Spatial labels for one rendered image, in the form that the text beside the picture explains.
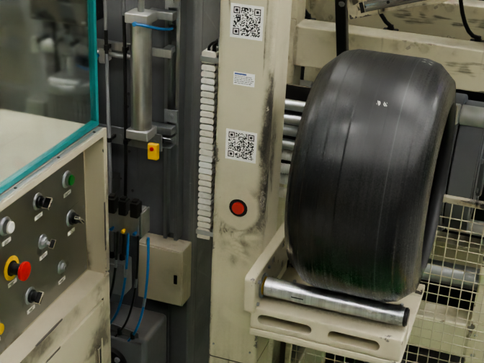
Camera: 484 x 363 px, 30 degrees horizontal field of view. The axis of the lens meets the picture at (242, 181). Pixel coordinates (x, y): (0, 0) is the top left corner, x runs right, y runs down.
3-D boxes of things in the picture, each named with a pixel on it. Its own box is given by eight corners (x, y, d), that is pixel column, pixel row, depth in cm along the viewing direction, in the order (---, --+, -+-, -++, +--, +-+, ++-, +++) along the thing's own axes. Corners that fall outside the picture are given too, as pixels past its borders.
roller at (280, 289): (258, 297, 212) (258, 281, 211) (263, 288, 216) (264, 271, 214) (405, 330, 202) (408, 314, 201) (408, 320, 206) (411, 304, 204)
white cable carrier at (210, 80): (196, 237, 222) (201, 50, 202) (204, 228, 227) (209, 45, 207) (213, 240, 221) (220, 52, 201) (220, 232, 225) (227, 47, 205)
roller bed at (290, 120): (261, 197, 256) (266, 98, 244) (276, 177, 269) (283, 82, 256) (328, 210, 250) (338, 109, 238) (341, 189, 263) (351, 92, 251)
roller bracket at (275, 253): (242, 312, 211) (244, 276, 207) (291, 238, 245) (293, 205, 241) (256, 315, 210) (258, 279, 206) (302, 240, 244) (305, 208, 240)
